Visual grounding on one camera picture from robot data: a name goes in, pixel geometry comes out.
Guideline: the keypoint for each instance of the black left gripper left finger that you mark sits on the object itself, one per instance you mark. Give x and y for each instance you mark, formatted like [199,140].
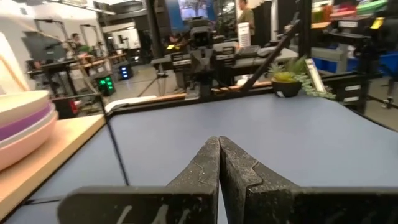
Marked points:
[186,202]

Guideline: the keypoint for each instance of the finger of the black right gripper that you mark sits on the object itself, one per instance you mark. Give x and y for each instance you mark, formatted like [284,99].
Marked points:
[206,62]
[199,62]

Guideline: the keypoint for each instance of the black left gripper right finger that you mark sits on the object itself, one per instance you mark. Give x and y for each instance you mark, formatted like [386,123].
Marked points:
[264,202]

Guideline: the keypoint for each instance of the purple plate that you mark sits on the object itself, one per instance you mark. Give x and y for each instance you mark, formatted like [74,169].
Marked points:
[28,122]

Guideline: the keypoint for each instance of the salmon pink plate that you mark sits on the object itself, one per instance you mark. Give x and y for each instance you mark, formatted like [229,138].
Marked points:
[18,151]

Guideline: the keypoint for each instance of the rack of colourful plates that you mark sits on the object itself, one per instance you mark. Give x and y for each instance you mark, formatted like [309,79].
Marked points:
[342,12]

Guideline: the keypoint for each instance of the wooden side board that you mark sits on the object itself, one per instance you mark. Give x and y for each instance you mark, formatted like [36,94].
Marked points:
[168,97]

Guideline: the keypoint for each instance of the black keyboard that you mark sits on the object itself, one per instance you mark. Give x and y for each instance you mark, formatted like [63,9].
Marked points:
[248,51]

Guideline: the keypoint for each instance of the person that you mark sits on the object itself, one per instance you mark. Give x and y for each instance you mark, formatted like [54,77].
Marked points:
[76,40]
[247,15]

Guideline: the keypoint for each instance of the blue lit computer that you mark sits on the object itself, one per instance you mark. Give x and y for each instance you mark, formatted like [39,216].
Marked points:
[125,72]

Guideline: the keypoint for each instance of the green plant sprig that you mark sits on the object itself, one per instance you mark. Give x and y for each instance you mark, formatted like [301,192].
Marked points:
[286,87]

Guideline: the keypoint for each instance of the green lit computer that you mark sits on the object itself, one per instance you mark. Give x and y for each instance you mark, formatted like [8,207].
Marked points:
[105,85]

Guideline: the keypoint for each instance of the white upright strip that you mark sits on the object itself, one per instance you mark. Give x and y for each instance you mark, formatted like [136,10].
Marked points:
[314,74]

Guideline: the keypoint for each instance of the blue storage bins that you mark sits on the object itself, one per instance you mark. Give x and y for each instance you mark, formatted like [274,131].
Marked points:
[329,64]

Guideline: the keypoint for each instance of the black drawer unit white labels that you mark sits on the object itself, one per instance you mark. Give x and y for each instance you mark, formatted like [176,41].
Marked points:
[334,87]

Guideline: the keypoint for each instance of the grey monitor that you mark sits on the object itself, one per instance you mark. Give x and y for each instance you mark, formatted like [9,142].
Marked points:
[43,48]

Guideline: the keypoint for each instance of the yellow tag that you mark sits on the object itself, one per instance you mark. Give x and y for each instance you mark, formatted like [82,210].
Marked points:
[377,23]

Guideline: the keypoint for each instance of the black aluminium table frame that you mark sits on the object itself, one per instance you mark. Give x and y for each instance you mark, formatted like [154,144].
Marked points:
[186,101]

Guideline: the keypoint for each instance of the wall screen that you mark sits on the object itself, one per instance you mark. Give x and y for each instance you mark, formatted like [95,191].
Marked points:
[192,8]

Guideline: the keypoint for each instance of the black diagonal frame strut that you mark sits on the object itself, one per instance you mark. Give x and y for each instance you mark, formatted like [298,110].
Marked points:
[270,58]

